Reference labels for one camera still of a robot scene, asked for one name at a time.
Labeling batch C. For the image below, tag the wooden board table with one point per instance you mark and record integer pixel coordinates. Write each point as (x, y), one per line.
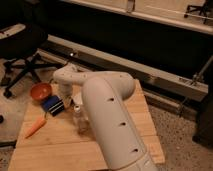
(58, 147)

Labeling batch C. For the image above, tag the orange carrot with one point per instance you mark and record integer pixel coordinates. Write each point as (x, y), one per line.
(40, 122)

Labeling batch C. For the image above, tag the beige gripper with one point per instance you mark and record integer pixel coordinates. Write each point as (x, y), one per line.
(65, 93)

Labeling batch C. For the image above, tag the metal floor rail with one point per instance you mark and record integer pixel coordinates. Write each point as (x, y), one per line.
(150, 75)

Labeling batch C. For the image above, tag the black chair base background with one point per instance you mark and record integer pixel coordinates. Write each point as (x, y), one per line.
(203, 10)

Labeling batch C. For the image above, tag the black office chair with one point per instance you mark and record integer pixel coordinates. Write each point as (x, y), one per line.
(19, 41)

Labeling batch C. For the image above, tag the red bowl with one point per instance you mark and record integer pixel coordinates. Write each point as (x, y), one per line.
(40, 91)

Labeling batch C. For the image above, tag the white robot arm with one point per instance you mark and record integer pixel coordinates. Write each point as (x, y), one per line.
(103, 94)

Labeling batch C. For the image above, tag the clear plastic bottle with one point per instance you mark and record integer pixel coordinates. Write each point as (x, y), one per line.
(79, 120)

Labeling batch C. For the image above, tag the blue black striped eraser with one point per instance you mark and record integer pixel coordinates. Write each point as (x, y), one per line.
(54, 105)

